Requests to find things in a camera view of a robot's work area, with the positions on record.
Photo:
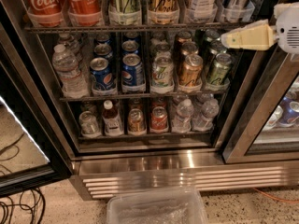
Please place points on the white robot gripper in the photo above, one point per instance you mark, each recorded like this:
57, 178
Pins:
288, 32

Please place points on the green soda can front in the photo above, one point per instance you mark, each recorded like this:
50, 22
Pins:
219, 69

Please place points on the blue can behind right door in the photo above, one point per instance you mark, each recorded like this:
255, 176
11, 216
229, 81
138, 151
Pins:
290, 113

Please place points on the gold soda can front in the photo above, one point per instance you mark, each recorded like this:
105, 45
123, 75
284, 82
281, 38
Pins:
190, 72

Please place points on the gold tall drink can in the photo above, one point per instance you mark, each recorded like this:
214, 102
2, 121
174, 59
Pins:
163, 12

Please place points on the closed right fridge door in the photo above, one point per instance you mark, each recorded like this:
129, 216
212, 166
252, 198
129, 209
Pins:
262, 82

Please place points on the white green soda can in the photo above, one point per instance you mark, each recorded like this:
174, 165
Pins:
162, 75

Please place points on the red can bottom shelf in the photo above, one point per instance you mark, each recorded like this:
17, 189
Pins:
158, 120

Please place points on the blue Pepsi can front right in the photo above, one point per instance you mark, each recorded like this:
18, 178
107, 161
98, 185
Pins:
132, 74

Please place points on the blue pepsi can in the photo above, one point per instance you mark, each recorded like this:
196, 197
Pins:
132, 74
103, 81

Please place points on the orange brown can bottom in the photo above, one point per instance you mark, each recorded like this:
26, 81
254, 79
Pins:
136, 122

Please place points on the blue Pepsi can front left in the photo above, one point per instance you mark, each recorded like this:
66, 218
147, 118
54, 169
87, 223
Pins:
103, 81

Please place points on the red Coca-Cola can right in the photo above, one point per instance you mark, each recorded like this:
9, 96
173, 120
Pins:
84, 12

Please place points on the red coca-cola can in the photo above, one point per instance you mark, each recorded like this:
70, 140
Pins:
46, 12
84, 12

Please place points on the silver can bottom left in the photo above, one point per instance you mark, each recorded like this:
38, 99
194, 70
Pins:
89, 125

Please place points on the red Coca-Cola can left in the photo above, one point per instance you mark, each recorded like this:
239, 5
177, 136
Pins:
46, 12

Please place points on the stainless steel fridge vent grille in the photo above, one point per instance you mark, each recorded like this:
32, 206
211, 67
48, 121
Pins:
105, 176

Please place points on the open glass fridge door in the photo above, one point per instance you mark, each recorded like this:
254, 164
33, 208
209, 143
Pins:
35, 153

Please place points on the white labelled drink bottle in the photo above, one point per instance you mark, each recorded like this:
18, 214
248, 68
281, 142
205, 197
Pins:
200, 10

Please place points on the small water bottle right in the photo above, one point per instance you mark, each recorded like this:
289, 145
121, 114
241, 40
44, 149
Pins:
204, 120

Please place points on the small water bottle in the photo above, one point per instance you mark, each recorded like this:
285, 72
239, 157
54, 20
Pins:
183, 112
204, 120

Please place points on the small water bottle left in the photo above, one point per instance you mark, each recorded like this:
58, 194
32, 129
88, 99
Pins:
183, 112

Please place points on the amber juice bottle white cap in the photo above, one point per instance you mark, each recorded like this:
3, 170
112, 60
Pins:
112, 119

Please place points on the clear plastic bin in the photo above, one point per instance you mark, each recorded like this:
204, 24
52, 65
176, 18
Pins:
176, 205

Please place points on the large clear water bottle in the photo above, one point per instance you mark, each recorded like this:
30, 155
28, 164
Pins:
67, 68

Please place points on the top wire shelf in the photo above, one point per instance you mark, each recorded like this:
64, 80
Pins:
125, 28

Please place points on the wire shelf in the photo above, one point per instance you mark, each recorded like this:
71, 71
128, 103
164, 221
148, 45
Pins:
125, 28
135, 95

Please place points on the middle wire shelf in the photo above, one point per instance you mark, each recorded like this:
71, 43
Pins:
135, 95

